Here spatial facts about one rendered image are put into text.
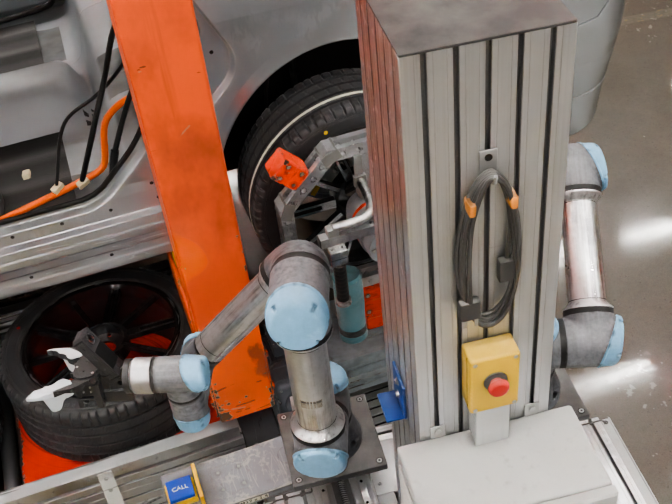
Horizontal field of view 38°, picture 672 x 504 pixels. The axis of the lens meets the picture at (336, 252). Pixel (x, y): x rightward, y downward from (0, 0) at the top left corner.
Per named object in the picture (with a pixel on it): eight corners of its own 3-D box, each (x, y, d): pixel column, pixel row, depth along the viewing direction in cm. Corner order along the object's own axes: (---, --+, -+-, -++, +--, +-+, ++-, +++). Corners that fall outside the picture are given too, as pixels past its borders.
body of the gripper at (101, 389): (76, 409, 200) (133, 407, 199) (65, 377, 196) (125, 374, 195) (85, 384, 207) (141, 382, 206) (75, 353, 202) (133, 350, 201)
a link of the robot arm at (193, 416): (216, 395, 214) (207, 361, 207) (210, 436, 206) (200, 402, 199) (181, 396, 215) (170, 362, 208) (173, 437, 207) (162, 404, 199)
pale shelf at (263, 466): (306, 434, 285) (305, 427, 283) (325, 479, 272) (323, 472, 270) (162, 482, 277) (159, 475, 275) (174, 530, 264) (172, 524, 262)
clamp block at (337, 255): (338, 243, 273) (337, 229, 270) (349, 263, 267) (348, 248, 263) (321, 248, 272) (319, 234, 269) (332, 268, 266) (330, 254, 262)
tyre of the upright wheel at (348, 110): (198, 137, 290) (288, 274, 335) (217, 181, 273) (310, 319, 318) (392, 26, 289) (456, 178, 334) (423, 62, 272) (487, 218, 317)
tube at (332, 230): (364, 182, 280) (362, 152, 274) (389, 221, 266) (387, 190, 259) (306, 199, 277) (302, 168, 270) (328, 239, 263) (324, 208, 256)
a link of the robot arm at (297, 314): (351, 430, 221) (328, 249, 185) (350, 486, 210) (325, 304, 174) (298, 432, 222) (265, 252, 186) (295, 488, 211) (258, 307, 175)
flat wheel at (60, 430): (158, 287, 361) (144, 238, 346) (254, 391, 319) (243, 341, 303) (-11, 375, 335) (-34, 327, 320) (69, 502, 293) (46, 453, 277)
